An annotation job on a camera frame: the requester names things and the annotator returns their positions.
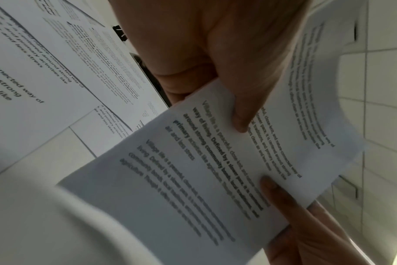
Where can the white small-print paper sheet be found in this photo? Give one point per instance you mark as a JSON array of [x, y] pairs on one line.
[[97, 64]]

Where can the person's right hand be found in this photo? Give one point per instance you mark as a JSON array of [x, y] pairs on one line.
[[313, 240]]

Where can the white large-print paper sheet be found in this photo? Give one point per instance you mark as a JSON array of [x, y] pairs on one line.
[[25, 103]]

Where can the black binder clip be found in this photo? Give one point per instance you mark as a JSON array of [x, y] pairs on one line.
[[120, 31]]

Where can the person's left hand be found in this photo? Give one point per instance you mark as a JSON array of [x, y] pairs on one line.
[[192, 38]]

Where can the white printed paper sheet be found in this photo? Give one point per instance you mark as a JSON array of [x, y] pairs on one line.
[[103, 132], [192, 186]]

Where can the white wall socket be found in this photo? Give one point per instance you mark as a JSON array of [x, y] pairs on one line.
[[347, 185]]

